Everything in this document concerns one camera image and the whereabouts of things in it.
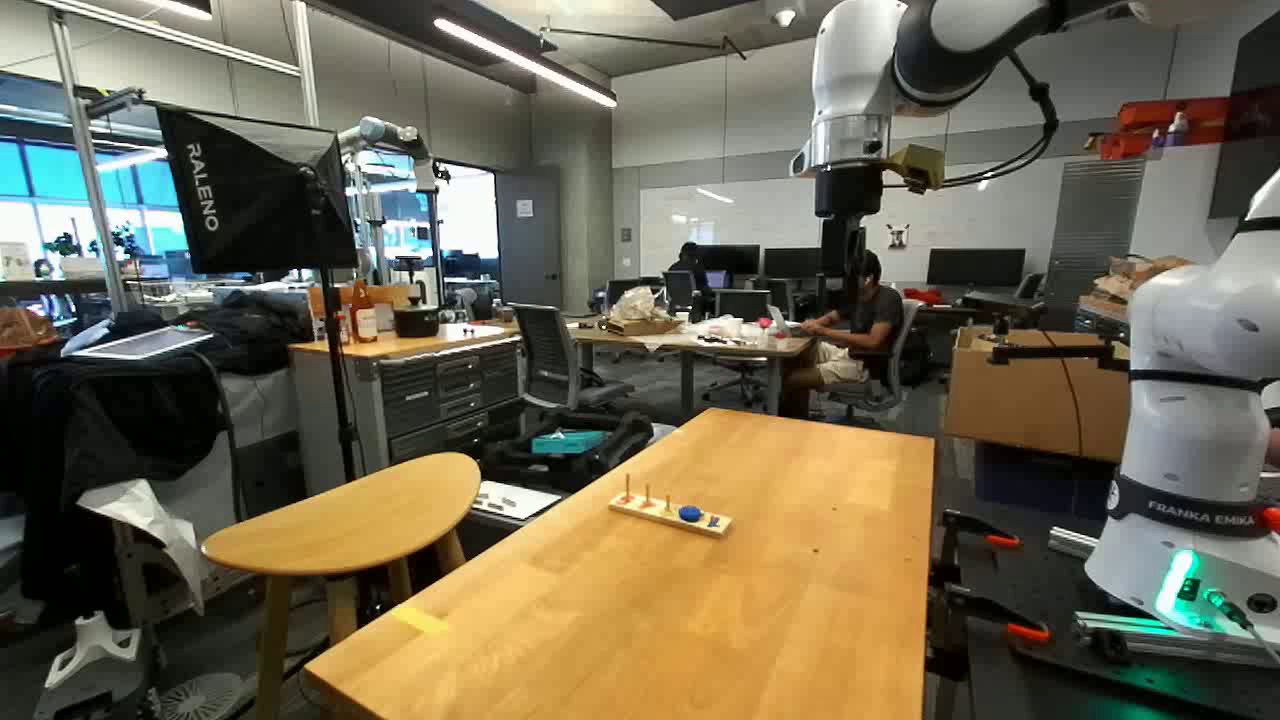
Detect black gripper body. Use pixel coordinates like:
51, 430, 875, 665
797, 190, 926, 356
815, 164, 886, 274

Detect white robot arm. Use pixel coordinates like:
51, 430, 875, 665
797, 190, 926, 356
791, 0, 1280, 638

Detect wooden peg board structure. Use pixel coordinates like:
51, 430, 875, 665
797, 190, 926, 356
610, 477, 732, 536

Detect black monitor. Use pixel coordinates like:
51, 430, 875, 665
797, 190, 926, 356
930, 249, 1025, 288

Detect seated person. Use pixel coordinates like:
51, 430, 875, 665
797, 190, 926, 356
780, 252, 905, 416

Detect cardboard box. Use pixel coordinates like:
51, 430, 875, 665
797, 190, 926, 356
946, 323, 1129, 460

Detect grey office chair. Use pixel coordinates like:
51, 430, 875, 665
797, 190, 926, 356
512, 302, 628, 411

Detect black pot on cabinet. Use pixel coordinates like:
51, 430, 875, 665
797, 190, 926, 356
391, 307, 439, 334

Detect grey drawer cabinet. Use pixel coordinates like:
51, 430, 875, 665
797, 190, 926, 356
288, 323, 520, 492

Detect red labelled bottle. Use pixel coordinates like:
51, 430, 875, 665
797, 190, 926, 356
351, 285, 379, 342

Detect small round wooden side table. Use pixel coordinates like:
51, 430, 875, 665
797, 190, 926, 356
201, 451, 481, 720

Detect black softbox light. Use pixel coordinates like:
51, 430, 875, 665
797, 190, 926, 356
155, 103, 357, 271

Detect orange handled clamp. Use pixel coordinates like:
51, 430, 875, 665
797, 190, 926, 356
930, 585, 1055, 682
930, 508, 1025, 586

